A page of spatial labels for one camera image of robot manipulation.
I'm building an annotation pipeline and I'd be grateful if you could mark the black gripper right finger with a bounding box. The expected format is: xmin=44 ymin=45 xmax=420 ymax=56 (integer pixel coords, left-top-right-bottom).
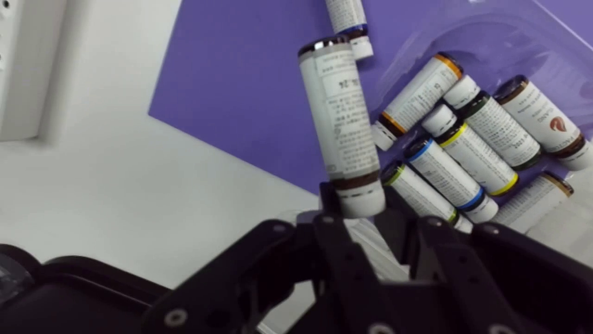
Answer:
xmin=374 ymin=208 xmax=593 ymax=334

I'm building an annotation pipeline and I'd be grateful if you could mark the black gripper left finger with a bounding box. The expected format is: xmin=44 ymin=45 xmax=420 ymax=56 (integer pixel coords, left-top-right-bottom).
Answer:
xmin=143 ymin=182 xmax=378 ymax=334

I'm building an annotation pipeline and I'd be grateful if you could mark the brown capped white bottle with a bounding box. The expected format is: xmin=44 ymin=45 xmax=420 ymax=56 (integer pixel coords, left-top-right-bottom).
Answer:
xmin=298 ymin=36 xmax=385 ymax=219

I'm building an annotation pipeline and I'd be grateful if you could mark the tan banded white bottle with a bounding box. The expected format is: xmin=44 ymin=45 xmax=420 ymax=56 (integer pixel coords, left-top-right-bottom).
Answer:
xmin=495 ymin=173 xmax=574 ymax=234

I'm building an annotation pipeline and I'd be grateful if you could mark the green banded white bottle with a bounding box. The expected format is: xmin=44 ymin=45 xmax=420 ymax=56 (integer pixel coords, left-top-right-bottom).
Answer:
xmin=382 ymin=164 xmax=472 ymax=234

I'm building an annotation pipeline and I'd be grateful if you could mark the blue banded white bottle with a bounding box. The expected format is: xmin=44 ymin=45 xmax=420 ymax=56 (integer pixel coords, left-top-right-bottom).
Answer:
xmin=404 ymin=138 xmax=498 ymax=223

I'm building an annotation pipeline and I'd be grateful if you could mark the yellow banded white bottle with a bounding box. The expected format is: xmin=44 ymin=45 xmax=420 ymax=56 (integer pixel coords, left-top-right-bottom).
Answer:
xmin=422 ymin=104 xmax=519 ymax=197

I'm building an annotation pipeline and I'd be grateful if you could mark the clear plastic container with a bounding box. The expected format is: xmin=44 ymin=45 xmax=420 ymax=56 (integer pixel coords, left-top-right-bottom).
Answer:
xmin=363 ymin=0 xmax=593 ymax=269

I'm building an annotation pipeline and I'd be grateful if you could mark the brown banded logo bottle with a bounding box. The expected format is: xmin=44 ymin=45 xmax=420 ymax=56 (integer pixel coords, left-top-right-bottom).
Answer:
xmin=495 ymin=75 xmax=593 ymax=171

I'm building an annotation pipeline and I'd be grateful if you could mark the black banded white bottle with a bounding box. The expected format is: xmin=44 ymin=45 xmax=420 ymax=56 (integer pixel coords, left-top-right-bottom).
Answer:
xmin=445 ymin=75 xmax=541 ymax=169

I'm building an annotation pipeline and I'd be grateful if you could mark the orange banded white bottle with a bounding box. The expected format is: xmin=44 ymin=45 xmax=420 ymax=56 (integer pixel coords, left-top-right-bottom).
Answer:
xmin=372 ymin=52 xmax=463 ymax=151

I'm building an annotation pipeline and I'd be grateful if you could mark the white bottle on mat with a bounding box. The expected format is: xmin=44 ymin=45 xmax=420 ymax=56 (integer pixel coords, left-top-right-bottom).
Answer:
xmin=324 ymin=0 xmax=374 ymax=60

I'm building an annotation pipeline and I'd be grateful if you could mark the purple paper mat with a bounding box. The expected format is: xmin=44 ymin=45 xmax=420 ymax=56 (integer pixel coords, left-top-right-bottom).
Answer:
xmin=150 ymin=0 xmax=593 ymax=191

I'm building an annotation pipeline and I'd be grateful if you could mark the white power strip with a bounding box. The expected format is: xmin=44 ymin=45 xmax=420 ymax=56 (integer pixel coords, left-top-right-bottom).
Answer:
xmin=0 ymin=0 xmax=68 ymax=141

